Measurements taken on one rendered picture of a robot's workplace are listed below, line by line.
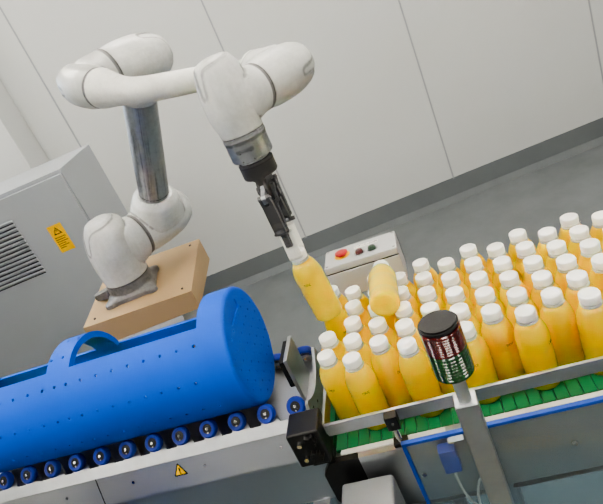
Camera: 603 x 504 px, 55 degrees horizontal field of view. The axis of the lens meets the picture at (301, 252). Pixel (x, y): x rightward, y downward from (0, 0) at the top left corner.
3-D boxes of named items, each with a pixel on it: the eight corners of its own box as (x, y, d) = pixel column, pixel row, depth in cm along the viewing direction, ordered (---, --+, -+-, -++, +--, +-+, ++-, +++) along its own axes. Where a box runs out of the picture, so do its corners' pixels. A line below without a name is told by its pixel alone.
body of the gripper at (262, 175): (241, 157, 124) (258, 195, 128) (233, 170, 116) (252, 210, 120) (273, 145, 122) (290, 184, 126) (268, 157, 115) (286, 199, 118)
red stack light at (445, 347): (423, 339, 93) (416, 320, 92) (463, 328, 92) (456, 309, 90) (427, 364, 88) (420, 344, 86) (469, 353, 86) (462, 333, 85)
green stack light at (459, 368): (432, 363, 95) (423, 339, 93) (471, 353, 94) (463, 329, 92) (437, 389, 90) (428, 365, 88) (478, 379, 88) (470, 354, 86)
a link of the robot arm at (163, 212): (125, 239, 209) (171, 207, 221) (156, 262, 203) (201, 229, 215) (80, 39, 151) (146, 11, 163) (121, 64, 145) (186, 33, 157)
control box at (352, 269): (338, 281, 167) (325, 251, 163) (405, 261, 162) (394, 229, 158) (337, 300, 158) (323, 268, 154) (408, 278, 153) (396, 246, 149)
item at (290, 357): (301, 376, 147) (281, 337, 142) (309, 373, 146) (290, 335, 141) (297, 403, 138) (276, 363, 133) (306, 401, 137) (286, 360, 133)
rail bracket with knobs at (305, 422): (307, 441, 130) (289, 407, 126) (337, 434, 128) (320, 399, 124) (303, 477, 121) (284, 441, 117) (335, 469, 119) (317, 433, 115)
